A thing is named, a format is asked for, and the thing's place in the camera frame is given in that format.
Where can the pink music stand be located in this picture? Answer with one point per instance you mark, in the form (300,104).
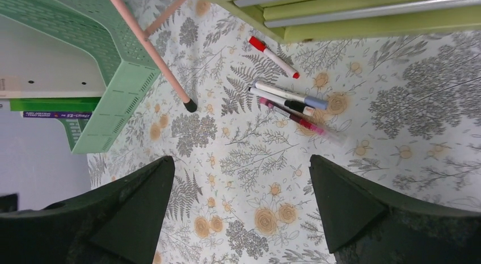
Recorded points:
(143,37)

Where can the blue capped marker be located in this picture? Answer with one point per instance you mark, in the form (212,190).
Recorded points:
(290,94)

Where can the yellow-green drawer cabinet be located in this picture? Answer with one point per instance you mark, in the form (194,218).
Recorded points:
(294,21)

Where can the black capped marker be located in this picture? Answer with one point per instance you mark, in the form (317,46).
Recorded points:
(291,104)

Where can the red transparent pen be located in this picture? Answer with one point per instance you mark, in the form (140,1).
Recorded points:
(331,136)

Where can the white binder folder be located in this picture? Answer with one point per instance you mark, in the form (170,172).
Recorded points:
(35,65)

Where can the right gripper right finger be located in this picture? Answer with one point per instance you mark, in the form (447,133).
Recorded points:
(364,222)

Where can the green desktop file organizer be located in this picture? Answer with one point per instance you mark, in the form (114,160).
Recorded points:
(97,28)

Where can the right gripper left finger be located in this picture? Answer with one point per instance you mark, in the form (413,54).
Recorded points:
(119,222)

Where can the floral table mat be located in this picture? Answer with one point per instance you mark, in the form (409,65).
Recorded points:
(408,108)

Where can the green plastic folder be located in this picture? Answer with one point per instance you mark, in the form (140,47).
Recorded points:
(83,104)

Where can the purple Treehouse book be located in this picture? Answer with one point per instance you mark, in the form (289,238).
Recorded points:
(56,115)

